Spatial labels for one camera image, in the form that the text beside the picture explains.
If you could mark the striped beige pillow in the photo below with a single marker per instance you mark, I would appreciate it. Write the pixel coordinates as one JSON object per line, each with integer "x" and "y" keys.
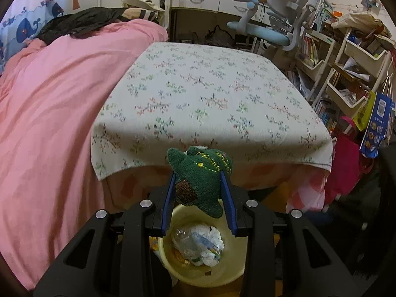
{"x": 134, "y": 13}

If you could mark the white bookshelf cart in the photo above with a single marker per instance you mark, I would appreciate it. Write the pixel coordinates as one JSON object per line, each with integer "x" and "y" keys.
{"x": 341, "y": 61}

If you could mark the green plush toy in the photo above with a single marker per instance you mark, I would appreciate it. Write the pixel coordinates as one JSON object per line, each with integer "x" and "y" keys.
{"x": 198, "y": 177}

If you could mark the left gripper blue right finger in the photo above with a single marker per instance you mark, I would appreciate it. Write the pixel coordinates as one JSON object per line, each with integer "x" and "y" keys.
{"x": 228, "y": 203}

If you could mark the blue grey desk chair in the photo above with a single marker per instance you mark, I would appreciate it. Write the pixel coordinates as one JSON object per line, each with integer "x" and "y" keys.
{"x": 286, "y": 19}

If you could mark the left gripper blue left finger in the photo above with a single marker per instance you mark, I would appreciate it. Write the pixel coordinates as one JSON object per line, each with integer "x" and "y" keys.
{"x": 168, "y": 204}

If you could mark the yellow trash bin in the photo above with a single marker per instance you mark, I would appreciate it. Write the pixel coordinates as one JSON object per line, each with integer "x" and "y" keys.
{"x": 231, "y": 266}

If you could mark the black jacket on bed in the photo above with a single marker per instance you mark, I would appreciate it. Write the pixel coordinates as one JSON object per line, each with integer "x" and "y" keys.
{"x": 80, "y": 24}

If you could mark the blue snack bag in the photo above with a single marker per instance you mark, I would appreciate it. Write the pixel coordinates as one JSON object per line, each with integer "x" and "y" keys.
{"x": 379, "y": 126}

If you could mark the white tissue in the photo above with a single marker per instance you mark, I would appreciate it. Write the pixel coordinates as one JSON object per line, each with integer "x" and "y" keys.
{"x": 209, "y": 258}

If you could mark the floral white tablecloth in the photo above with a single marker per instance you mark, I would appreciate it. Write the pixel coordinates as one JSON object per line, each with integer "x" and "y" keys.
{"x": 182, "y": 95}

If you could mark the magenta bag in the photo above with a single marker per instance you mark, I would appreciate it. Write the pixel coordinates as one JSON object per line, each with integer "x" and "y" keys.
{"x": 349, "y": 165}

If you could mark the clear plastic bottle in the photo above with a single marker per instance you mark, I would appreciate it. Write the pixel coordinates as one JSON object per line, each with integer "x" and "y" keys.
{"x": 184, "y": 242}

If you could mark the white desk with drawers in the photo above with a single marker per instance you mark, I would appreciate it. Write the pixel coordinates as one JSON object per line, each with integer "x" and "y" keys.
{"x": 189, "y": 19}

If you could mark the beige tote bag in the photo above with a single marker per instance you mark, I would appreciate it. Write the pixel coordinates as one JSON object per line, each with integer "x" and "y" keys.
{"x": 144, "y": 4}

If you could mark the pink bed blanket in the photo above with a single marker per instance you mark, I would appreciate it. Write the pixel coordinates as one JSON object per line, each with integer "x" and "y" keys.
{"x": 50, "y": 96}

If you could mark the blue milk carton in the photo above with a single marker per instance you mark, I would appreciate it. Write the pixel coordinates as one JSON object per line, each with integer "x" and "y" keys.
{"x": 207, "y": 244}

